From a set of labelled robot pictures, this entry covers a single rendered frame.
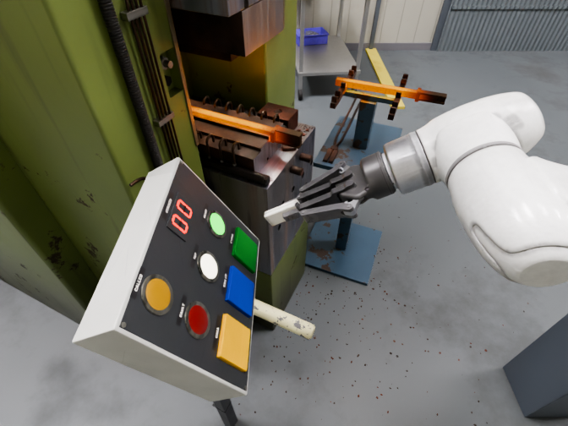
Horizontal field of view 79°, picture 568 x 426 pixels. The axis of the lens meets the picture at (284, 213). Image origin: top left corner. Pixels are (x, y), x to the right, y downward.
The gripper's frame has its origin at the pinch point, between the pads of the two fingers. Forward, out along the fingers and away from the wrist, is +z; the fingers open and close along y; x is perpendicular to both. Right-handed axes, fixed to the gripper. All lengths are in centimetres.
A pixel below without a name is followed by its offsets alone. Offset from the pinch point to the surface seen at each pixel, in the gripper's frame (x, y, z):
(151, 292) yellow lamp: 13.4, -20.3, 12.8
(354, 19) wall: -105, 383, -26
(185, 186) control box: 13.2, 1.8, 13.1
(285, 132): -8.9, 43.8, 5.3
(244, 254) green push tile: -5.2, -1.7, 12.4
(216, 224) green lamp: 4.0, -0.4, 12.7
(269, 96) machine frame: -10, 75, 13
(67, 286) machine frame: -14, 23, 100
